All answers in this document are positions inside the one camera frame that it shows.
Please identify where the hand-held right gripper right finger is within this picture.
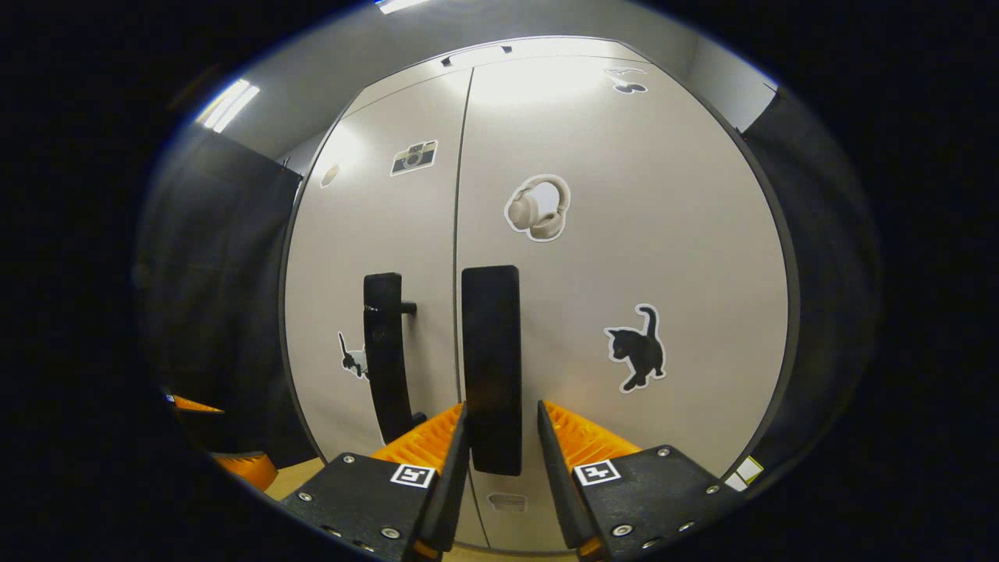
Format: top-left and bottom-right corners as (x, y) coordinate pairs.
(537, 400), (742, 561)

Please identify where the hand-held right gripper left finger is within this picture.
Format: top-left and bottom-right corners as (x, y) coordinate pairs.
(279, 402), (469, 562)

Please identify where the black door handle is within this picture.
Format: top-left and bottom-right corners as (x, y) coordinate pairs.
(461, 265), (523, 477)
(363, 272), (428, 446)

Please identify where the white cabinet door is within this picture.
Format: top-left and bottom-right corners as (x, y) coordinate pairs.
(454, 56), (791, 552)
(283, 69), (475, 547)

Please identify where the white double-door shoe cabinet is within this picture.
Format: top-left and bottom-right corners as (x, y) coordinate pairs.
(277, 35), (805, 555)

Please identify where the black backdrop cloth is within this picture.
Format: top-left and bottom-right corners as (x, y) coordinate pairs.
(134, 86), (887, 489)

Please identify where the yellow book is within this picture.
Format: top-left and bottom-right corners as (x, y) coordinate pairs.
(724, 455), (765, 493)

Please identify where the narrow ceiling light panel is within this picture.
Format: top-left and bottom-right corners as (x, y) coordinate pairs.
(195, 78), (261, 133)

